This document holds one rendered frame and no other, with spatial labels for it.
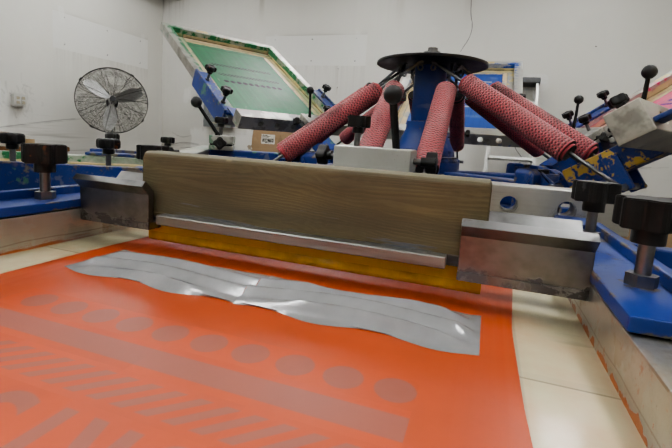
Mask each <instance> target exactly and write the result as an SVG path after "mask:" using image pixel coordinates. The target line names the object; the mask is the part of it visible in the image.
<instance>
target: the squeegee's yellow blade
mask: <svg viewBox="0 0 672 448"><path fill-rule="evenodd" d="M151 230H152V231H158V232H165V233H171V234H177V235H183V236H189V237H196V238H202V239H208V240H214V241H220V242H227V243H233V244H239V245H245V246H251V247H258V248H264V249H270V250H276V251H282V252H289V253H295V254H301V255H307V256H313V257H320V258H326V259H332V260H338V261H344V262H351V263H357V264H363V265H369V266H375V267H382V268H388V269H394V270H400V271H406V272H412V273H419V274H425V275H431V276H437V277H443V278H450V279H456V277H457V267H455V266H449V265H446V267H445V269H439V268H433V267H426V266H420V265H413V264H407V263H401V262H394V261H388V260H381V259H375V258H368V257H362V256H355V255H349V254H343V253H336V252H330V251H323V250H317V249H310V248H304V247H297V246H291V245H285V244H278V243H272V242H265V241H259V240H252V239H246V238H240V237H233V236H227V235H220V234H214V233H207V232H201V231H194V230H188V229H182V228H175V227H169V226H162V225H161V227H159V228H155V229H151ZM456 280H457V279H456Z"/></svg>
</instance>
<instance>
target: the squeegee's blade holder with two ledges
mask: <svg viewBox="0 0 672 448"><path fill-rule="evenodd" d="M156 224H157V225H162V226H169V227H175V228H182V229H188V230H194V231H201V232H207V233H214V234H220V235H227V236H233V237H240V238H246V239H252V240H259V241H265V242H272V243H278V244H285V245H291V246H297V247H304V248H310V249H317V250H323V251H330V252H336V253H343V254H349V255H355V256H362V257H368V258H375V259H381V260H388V261H394V262H401V263H407V264H413V265H420V266H426V267H433V268H439V269H445V267H446V259H447V254H444V253H437V252H430V251H423V250H416V249H409V248H403V247H396V246H389V245H382V244H375V243H368V242H361V241H354V240H347V239H340V238H333V237H326V236H319V235H312V234H305V233H298V232H291V231H284V230H277V229H270V228H263V227H256V226H249V225H242V224H235V223H228V222H222V221H215V220H208V219H201V218H194V217H187V216H180V215H173V214H166V213H164V214H159V215H156Z"/></svg>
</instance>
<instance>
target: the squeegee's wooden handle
mask: <svg viewBox="0 0 672 448"><path fill-rule="evenodd" d="M143 181H145V182H146V183H147V184H148V185H149V186H150V188H151V189H152V190H153V192H154V210H153V221H156V215H159V214H164V213H166V214H173V215H180V216H187V217H194V218H201V219H208V220H215V221H222V222H228V223H235V224H242V225H249V226H256V227H263V228H270V229H277V230H284V231H291V232H298V233H305V234H312V235H319V236H326V237H333V238H340V239H347V240H354V241H361V242H368V243H375V244H382V245H389V246H396V247H403V248H409V249H416V250H423V251H430V252H437V253H444V254H447V259H446V265H449V266H455V267H458V257H459V248H460V238H461V224H462V219H463V218H466V219H474V220H483V221H489V212H490V203H491V194H492V181H491V179H485V178H473V177H462V176H450V175H438V174H427V173H415V172H403V171H392V170H380V169H368V168H357V167H345V166H334V165H322V164H310V163H299V162H287V161H275V160H264V159H252V158H240V157H229V156H217V155H206V154H194V153H182V152H171V151H146V152H145V154H144V157H143Z"/></svg>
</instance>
